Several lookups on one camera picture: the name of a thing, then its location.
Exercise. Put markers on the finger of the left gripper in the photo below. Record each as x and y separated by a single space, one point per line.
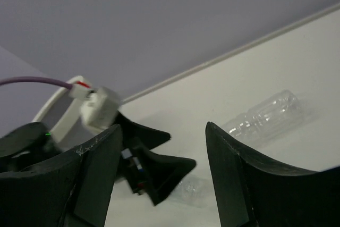
154 174
150 137

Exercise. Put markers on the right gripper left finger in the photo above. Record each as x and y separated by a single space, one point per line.
71 189

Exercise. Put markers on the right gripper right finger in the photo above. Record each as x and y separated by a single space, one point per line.
253 189

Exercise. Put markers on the clear bottle blue cap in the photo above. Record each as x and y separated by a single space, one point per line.
271 117

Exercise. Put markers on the blue label clear bottle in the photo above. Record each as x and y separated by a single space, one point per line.
192 191

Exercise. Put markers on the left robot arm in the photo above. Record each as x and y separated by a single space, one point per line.
31 144

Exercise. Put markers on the grey bin with white rim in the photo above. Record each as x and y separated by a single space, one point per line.
61 114

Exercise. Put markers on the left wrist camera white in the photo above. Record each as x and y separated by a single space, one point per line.
99 106

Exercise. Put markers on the aluminium table frame rail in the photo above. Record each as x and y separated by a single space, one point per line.
234 52

